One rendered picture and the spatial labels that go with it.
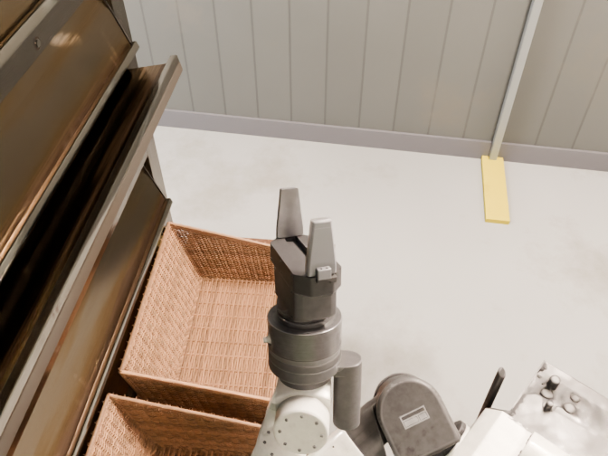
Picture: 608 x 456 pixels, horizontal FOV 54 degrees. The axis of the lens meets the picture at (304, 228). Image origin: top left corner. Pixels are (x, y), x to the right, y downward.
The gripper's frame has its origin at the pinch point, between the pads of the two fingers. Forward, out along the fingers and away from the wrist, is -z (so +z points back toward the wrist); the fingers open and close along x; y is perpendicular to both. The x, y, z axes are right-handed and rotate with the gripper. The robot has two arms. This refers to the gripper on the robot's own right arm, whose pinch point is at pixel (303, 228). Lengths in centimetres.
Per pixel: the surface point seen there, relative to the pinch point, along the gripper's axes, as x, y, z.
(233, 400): -71, -4, 77
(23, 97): -62, 33, -7
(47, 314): -30.6, 31.3, 21.7
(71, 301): -35, 28, 23
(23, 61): -60, 31, -13
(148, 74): -96, 7, -5
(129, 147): -65, 15, 5
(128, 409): -73, 22, 74
